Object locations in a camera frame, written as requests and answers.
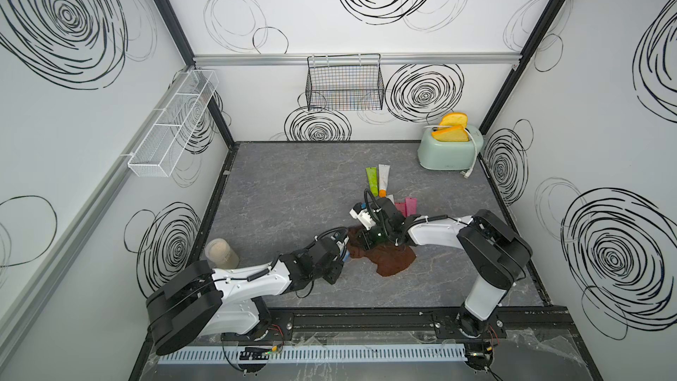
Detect crimson pink toothpaste tube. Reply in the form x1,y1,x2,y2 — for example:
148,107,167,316
395,202,407,217

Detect magenta toothpaste tube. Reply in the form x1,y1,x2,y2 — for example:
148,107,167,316
405,198,418,216

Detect brown cloth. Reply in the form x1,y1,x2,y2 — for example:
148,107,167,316
347,227,416,277

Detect green toothpaste tube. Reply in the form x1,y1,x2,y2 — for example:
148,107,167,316
365,167,379,197

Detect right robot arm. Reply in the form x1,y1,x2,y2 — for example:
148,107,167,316
350,192,532,339

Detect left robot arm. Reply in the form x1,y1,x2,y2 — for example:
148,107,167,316
146,227,349,356

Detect mint green toaster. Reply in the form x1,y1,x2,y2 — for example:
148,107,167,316
417,125,484,171

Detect beige sponge roll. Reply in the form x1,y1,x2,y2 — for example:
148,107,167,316
204,238,240,270

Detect yellow toast slice front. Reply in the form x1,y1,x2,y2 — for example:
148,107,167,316
431,125,470,143

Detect yellow toast slice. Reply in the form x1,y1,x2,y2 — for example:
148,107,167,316
440,112,468,128
431,125,470,143

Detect yellow toast slice back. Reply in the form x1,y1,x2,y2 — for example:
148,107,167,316
440,112,468,128

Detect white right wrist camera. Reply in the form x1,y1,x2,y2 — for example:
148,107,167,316
350,203,377,230

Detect white toaster cable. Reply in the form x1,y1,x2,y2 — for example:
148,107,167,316
432,125,480,179

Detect grey slotted cable duct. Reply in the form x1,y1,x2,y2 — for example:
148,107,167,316
159,344,468,365

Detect black wire wall basket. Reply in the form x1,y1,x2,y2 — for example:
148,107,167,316
304,54,385,111

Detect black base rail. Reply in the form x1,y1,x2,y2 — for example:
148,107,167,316
255,306,573,341

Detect white wire wall basket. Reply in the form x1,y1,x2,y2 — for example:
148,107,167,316
128,69,220,177

